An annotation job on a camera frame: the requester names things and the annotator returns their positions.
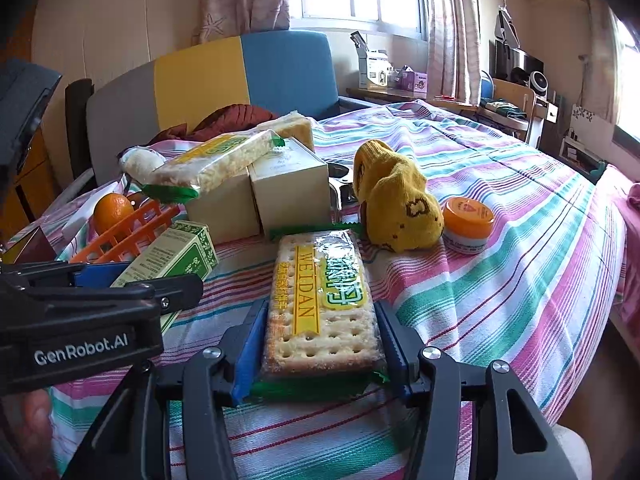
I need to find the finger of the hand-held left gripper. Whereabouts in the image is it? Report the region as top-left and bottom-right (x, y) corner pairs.
(30, 272), (204, 317)
(0, 260), (127, 289)

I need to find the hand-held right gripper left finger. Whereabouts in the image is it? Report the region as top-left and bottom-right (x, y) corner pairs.
(60, 300), (271, 480)

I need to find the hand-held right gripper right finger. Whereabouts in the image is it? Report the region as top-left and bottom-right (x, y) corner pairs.
(372, 300), (581, 480)

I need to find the orange plastic rack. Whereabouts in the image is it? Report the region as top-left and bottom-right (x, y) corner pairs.
(69, 199), (182, 264)

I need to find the green and white carton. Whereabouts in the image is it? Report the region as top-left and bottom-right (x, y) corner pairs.
(110, 220), (221, 288)

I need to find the tangerine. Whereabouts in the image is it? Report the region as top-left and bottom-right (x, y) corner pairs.
(93, 192), (136, 236)

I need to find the cracker packet with green ends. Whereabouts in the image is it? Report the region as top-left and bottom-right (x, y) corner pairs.
(250, 227), (391, 403)
(142, 129), (286, 201)

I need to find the cream cardboard box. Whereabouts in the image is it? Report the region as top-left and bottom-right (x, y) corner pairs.
(248, 137), (331, 238)
(185, 165), (262, 243)

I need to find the orange-lidded small jar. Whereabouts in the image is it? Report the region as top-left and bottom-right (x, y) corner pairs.
(442, 197), (496, 256)

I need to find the yellow sock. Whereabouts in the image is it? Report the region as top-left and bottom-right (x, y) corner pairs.
(352, 140), (445, 253)

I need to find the yellow sponge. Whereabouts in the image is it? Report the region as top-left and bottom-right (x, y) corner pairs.
(255, 111), (316, 153)

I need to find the person's left hand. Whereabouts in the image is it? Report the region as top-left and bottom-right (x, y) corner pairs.
(0, 390), (55, 480)

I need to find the wooden wardrobe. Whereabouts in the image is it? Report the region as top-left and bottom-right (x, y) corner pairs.
(0, 125), (66, 241)

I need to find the striped blanket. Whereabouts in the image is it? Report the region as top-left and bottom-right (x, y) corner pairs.
(0, 99), (628, 480)

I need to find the white plush roll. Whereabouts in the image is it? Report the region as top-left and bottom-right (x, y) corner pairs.
(118, 146), (167, 183)

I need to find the dark red cloth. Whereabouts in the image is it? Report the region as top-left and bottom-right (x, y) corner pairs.
(147, 104), (278, 143)

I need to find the grey yellow blue chair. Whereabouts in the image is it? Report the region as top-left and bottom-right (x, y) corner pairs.
(85, 30), (381, 191)

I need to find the purple box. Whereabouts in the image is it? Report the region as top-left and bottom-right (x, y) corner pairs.
(390, 67), (430, 98)

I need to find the wooden chair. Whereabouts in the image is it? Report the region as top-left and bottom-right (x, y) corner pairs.
(480, 77), (546, 146)

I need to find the white box on sill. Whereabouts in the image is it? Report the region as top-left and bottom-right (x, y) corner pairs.
(359, 49), (393, 90)

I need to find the starfish print curtain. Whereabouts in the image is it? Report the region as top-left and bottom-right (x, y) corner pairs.
(192, 0), (301, 46)

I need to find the striped curtain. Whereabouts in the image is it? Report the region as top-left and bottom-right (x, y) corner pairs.
(425, 0), (488, 106)

